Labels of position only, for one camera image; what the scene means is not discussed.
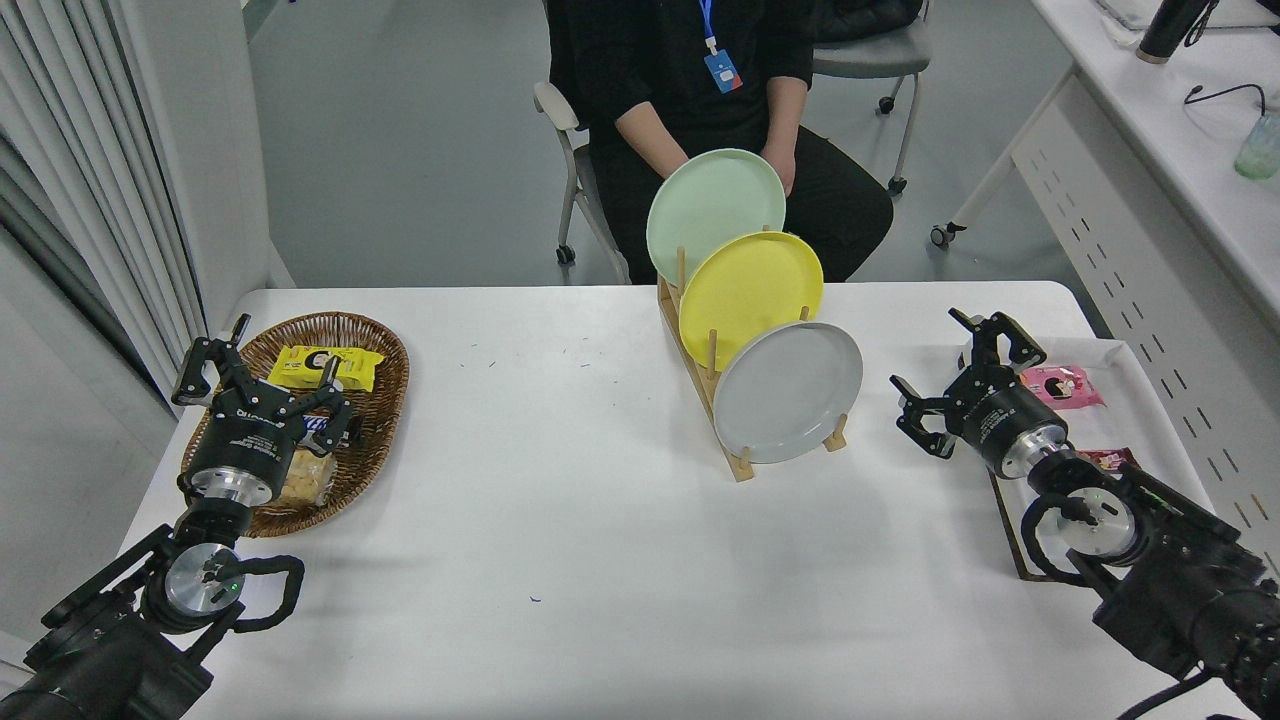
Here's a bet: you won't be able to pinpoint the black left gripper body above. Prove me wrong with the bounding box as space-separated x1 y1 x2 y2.
186 392 306 479

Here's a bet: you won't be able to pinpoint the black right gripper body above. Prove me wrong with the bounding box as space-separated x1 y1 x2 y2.
948 366 1061 477

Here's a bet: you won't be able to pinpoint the grey plate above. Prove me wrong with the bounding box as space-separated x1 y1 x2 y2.
712 321 864 465

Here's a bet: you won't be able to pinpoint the wooden plate rack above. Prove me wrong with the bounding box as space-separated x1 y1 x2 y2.
656 226 850 484

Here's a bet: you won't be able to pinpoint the yellow plate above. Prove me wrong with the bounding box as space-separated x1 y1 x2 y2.
678 231 825 373

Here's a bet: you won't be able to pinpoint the pale green plate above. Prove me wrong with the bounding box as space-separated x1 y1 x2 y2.
645 148 787 289

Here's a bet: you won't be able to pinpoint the person's left hand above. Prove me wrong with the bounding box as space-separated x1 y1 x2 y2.
762 140 798 197

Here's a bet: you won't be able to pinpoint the white blue snack bar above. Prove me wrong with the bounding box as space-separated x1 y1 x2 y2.
300 412 366 459

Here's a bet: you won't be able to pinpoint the brown wicker basket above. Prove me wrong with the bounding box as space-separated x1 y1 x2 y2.
180 312 410 539

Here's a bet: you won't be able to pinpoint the yellow snack packet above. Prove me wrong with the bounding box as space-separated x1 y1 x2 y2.
267 345 386 393

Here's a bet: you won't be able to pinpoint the clear cracker packet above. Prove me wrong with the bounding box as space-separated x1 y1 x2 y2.
275 447 338 509

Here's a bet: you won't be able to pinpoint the pink snack packet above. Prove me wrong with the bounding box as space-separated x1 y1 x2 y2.
1018 365 1107 411

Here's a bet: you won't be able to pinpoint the white rectangular tray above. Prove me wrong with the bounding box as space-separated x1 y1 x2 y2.
958 338 1196 583

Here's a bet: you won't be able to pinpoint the white vertical blinds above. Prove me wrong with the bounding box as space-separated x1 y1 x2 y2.
0 0 208 406

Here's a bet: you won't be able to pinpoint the white perforated desk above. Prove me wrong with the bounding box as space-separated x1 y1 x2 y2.
930 0 1280 581

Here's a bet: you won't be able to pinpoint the grey office chair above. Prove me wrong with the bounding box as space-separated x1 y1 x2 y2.
810 15 931 196

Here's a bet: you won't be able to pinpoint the clear green bottle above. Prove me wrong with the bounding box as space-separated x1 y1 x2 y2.
1234 108 1280 182

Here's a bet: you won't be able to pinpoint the black jacket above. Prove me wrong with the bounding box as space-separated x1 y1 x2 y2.
810 0 923 43

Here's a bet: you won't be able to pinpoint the black flask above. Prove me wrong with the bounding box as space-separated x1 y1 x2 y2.
1136 0 1216 65

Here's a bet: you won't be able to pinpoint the white office chair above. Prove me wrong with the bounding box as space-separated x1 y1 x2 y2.
533 82 633 286

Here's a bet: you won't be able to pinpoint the person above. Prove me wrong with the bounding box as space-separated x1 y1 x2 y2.
546 0 894 286

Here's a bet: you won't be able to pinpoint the black cable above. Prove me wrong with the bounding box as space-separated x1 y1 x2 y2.
1184 83 1269 116

